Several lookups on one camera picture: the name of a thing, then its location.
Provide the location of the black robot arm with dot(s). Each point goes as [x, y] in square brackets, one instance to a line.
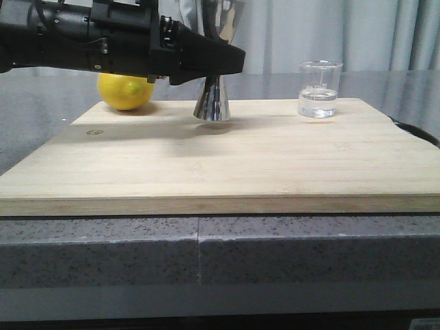
[46, 34]

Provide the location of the wooden cutting board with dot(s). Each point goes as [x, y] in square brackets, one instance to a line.
[160, 160]

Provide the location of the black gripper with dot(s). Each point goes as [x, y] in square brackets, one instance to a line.
[133, 39]

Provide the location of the steel double jigger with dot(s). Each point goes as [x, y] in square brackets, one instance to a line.
[216, 20]

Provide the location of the grey curtain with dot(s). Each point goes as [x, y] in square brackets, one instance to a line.
[362, 35]

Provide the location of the yellow lemon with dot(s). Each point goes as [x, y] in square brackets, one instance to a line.
[124, 92]

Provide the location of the glass measuring beaker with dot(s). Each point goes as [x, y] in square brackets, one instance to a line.
[318, 93]

